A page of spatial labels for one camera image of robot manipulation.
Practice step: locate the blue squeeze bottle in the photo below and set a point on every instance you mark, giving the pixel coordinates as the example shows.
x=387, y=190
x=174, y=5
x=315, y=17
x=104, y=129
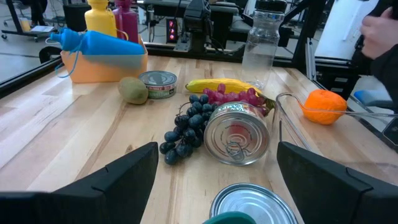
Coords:
x=102, y=43

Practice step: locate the orange translucent bin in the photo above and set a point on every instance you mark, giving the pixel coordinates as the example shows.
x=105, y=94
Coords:
x=102, y=73

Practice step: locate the blue padded seat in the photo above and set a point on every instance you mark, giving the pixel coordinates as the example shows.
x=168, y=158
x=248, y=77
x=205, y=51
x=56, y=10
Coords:
x=373, y=99

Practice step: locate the person's hand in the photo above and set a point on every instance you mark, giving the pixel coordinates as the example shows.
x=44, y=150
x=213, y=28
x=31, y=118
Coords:
x=379, y=37

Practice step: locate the flat tuna can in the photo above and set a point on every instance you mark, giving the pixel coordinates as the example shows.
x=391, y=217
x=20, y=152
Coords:
x=158, y=85

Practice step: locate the yellow squeeze bottle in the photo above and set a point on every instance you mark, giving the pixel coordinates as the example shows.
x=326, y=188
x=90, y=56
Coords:
x=101, y=18

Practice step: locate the clear bottle black lid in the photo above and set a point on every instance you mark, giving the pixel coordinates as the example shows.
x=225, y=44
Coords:
x=261, y=53

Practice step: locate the black computer tower lights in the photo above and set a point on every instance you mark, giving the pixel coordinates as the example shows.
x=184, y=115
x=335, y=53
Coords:
x=171, y=29

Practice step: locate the person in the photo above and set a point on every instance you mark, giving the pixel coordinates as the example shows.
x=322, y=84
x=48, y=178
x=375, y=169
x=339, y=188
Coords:
x=388, y=74

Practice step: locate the black frame clamp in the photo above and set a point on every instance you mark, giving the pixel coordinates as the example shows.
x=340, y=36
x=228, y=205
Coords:
x=49, y=53

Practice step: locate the black table-level camera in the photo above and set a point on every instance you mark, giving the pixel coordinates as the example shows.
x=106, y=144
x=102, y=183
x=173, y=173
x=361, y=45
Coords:
x=392, y=133

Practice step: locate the dark grape bunch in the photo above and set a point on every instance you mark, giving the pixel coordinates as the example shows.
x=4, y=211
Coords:
x=186, y=133

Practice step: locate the clear plastic container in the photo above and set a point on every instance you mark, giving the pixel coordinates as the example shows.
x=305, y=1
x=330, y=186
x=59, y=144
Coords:
x=281, y=118

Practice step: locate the yellow banana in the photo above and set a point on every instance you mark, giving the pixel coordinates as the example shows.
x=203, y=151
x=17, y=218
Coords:
x=211, y=84

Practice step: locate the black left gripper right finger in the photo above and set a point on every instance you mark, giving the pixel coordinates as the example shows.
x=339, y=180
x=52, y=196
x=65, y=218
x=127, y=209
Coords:
x=329, y=193

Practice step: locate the black handheld device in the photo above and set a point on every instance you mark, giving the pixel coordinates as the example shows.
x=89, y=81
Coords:
x=385, y=6

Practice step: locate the orange tangerine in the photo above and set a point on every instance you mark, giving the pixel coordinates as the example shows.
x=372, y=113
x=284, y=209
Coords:
x=325, y=105

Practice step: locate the dark grey desk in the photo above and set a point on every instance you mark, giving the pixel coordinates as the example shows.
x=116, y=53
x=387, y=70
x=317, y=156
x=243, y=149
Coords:
x=161, y=3

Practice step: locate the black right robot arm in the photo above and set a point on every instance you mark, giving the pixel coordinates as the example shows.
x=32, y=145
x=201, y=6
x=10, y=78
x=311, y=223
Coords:
x=196, y=18

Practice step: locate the brown kiwi fruit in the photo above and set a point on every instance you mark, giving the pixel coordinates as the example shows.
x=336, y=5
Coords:
x=133, y=91

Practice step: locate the white panel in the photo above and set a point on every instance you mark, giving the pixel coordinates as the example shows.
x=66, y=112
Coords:
x=339, y=28

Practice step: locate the purple squeeze bottle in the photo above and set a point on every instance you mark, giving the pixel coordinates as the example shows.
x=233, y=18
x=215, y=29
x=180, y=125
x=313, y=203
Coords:
x=129, y=21

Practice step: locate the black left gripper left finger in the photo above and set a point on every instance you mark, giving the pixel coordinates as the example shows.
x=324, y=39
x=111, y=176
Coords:
x=93, y=199

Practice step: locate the tin can red label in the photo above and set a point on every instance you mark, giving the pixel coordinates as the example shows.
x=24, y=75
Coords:
x=255, y=202

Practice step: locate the black wheeled cart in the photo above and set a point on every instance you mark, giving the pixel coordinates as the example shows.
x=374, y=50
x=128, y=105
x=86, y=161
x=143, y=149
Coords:
x=14, y=15

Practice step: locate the small spice jar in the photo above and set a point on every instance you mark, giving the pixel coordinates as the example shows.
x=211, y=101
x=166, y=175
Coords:
x=236, y=137

